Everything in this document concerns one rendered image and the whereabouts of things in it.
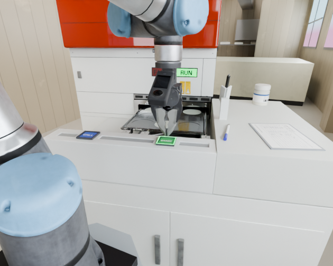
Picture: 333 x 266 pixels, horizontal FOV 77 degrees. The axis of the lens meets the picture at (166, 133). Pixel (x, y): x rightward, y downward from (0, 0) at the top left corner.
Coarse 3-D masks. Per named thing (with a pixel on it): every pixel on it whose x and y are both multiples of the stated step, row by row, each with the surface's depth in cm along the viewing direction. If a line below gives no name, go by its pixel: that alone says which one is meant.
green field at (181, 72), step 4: (180, 72) 112; (184, 72) 111; (188, 72) 111; (192, 72) 110; (196, 72) 110; (180, 76) 112; (184, 76) 112; (188, 76) 112; (192, 76) 111; (196, 76) 111
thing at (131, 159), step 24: (48, 144) 67; (72, 144) 65; (96, 144) 64; (120, 144) 63; (144, 144) 63; (192, 144) 64; (96, 168) 67; (120, 168) 66; (144, 168) 64; (168, 168) 62; (192, 168) 61
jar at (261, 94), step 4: (256, 84) 100; (260, 84) 100; (264, 84) 100; (268, 84) 100; (256, 88) 99; (260, 88) 98; (264, 88) 97; (268, 88) 97; (256, 92) 100; (260, 92) 98; (264, 92) 98; (268, 92) 98; (256, 96) 100; (260, 96) 99; (264, 96) 98; (268, 96) 99; (256, 100) 101; (260, 100) 100; (264, 100) 99; (256, 104) 101; (260, 104) 100; (264, 104) 100
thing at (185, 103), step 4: (136, 100) 121; (140, 100) 121; (144, 100) 120; (136, 104) 122; (184, 104) 117; (188, 104) 117; (192, 104) 116; (196, 104) 116; (200, 104) 115; (204, 104) 115; (208, 104) 115; (136, 108) 123; (208, 116) 117
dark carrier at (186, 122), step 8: (144, 112) 112; (136, 120) 101; (144, 120) 101; (152, 120) 100; (168, 120) 100; (184, 120) 101; (192, 120) 101; (200, 120) 100; (152, 128) 91; (176, 128) 91; (184, 128) 91; (192, 128) 91; (200, 128) 91
